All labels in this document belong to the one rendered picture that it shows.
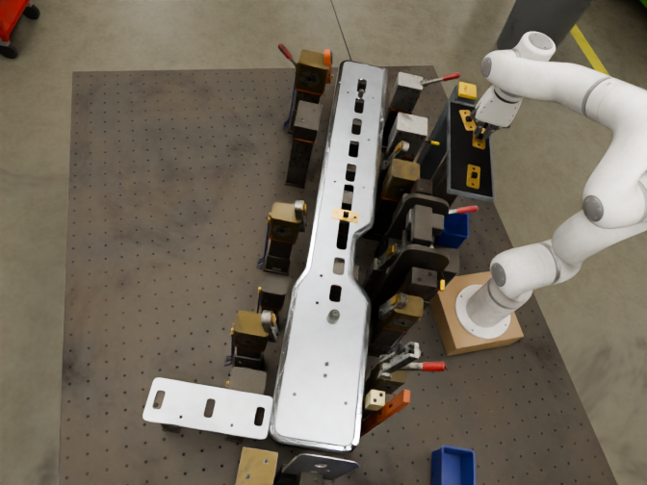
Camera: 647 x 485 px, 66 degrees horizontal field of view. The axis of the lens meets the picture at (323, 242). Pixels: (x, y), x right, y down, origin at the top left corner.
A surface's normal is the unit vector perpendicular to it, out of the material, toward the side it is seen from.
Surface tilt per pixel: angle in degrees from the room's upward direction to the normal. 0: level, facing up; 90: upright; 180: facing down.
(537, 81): 70
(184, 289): 0
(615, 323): 0
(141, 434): 0
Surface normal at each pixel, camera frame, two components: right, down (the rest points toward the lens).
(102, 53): 0.16, -0.49
